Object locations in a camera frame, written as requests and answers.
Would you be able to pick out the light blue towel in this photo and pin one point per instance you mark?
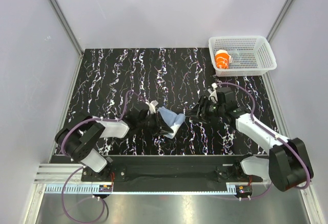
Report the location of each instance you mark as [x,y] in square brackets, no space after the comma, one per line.
[172,119]

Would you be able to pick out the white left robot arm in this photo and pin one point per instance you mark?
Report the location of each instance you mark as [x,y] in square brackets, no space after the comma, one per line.
[77,140]

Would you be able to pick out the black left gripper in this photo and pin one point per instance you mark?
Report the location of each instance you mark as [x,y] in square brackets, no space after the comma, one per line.
[161,128]

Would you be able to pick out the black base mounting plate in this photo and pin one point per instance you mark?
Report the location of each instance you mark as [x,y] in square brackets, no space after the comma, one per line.
[221,168]

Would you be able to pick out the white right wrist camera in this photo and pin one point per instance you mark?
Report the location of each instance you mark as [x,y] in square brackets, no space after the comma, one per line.
[213,93]

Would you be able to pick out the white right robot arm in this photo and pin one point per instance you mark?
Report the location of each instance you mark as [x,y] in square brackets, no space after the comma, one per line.
[288,164]

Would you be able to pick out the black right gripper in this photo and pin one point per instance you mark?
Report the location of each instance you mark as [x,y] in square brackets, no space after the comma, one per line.
[203,102]

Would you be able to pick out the orange and white towel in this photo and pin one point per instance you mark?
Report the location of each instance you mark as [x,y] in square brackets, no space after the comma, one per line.
[222,59]

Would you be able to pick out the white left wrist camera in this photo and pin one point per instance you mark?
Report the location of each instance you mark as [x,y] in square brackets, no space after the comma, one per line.
[152,106]

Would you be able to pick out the white plastic basket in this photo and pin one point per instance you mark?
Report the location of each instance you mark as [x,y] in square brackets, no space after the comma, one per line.
[250,55]

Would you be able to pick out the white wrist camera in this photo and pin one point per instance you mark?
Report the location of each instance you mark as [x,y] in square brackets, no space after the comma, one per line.
[213,93]
[152,106]

